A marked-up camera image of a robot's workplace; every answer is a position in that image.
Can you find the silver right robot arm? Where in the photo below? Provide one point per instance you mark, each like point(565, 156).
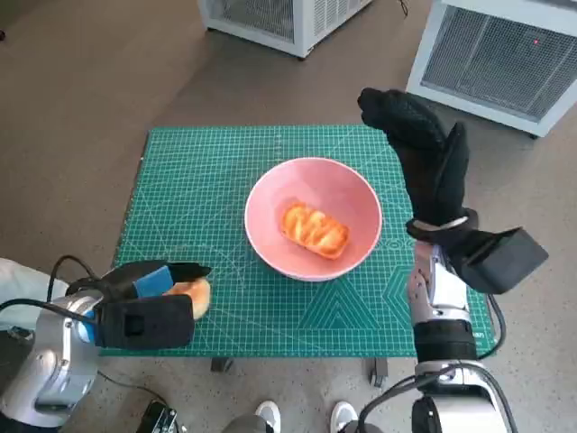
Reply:
point(439, 311)

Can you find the white mesh cabinet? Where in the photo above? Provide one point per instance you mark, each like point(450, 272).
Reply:
point(496, 58)
point(270, 22)

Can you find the green cutting mat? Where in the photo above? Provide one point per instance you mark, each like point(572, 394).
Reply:
point(270, 315)

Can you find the round toy bread bun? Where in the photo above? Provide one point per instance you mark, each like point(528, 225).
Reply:
point(200, 295)

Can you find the black metal device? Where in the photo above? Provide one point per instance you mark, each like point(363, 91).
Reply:
point(158, 417)

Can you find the oblong twisted toy bread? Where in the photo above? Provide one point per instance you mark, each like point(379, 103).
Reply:
point(315, 230)

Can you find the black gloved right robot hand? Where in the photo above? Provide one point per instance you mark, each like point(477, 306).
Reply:
point(433, 176)

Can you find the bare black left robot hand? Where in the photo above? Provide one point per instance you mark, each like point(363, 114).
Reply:
point(153, 279)

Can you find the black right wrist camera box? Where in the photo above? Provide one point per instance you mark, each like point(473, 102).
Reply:
point(500, 264)

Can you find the person's leg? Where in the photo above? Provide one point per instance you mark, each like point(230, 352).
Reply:
point(18, 282)

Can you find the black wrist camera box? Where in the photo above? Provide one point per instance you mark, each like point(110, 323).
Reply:
point(500, 264)
point(149, 322)

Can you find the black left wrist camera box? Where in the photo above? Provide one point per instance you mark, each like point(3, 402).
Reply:
point(149, 322)

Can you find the pink bowl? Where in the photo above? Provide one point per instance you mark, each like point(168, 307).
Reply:
point(279, 203)

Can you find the grey table leg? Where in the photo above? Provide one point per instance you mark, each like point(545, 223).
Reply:
point(222, 364)
point(379, 372)

